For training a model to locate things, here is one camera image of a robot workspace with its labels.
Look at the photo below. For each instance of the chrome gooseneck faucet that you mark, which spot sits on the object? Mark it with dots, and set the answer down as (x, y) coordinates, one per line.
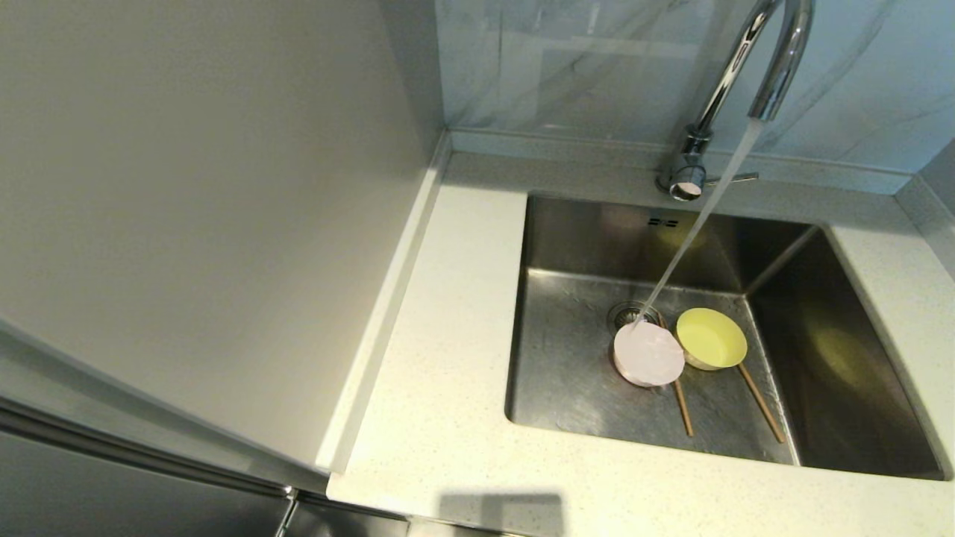
(716, 97)

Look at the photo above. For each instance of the wooden chopstick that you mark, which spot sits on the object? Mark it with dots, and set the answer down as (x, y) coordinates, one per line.
(684, 410)
(765, 409)

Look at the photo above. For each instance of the running water stream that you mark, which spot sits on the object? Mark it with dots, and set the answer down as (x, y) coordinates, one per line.
(694, 231)

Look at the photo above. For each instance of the pink plastic bowl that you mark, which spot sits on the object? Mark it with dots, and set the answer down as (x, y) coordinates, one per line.
(647, 356)

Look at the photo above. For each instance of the grey tall cabinet door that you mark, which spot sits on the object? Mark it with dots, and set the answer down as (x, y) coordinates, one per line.
(89, 503)

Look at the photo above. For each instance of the stainless steel sink basin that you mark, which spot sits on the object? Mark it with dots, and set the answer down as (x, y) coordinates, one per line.
(567, 388)

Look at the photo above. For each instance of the yellow plastic bowl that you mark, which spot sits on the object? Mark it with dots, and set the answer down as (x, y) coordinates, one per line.
(711, 338)

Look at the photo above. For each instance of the grey base cabinet front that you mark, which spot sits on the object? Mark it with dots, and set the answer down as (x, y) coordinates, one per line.
(343, 523)

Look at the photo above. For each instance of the chrome door trim strip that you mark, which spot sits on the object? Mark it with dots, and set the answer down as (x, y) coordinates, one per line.
(149, 457)

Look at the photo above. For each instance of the round metal drain strainer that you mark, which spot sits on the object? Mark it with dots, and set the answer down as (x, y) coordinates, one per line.
(624, 312)

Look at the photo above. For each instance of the beige tall cabinet side panel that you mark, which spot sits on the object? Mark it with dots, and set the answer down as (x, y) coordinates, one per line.
(186, 186)

